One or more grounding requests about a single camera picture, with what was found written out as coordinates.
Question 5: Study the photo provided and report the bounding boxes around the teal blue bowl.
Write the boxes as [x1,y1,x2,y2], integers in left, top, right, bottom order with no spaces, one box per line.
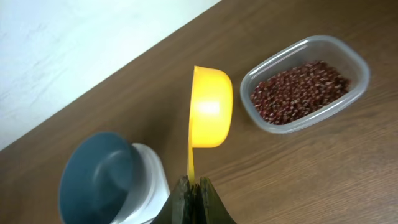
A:
[58,132,136,224]

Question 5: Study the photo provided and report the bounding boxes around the yellow plastic measuring scoop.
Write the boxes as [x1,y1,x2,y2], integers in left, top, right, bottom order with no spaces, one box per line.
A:
[187,66,233,186]

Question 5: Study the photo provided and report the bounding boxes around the white digital kitchen scale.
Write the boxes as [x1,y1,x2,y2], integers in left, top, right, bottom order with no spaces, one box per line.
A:
[112,143,170,224]

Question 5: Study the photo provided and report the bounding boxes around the clear plastic container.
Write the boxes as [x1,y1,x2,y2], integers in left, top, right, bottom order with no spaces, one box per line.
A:
[239,35,371,134]

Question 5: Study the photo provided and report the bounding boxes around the red beans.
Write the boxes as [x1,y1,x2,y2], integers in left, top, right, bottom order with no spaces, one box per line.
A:
[250,60,351,125]

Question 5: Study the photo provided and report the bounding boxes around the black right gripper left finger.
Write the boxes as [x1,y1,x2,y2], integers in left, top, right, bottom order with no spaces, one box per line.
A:
[152,175,194,224]

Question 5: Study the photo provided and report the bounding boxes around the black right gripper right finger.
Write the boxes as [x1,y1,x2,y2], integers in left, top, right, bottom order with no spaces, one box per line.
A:
[194,177,236,224]

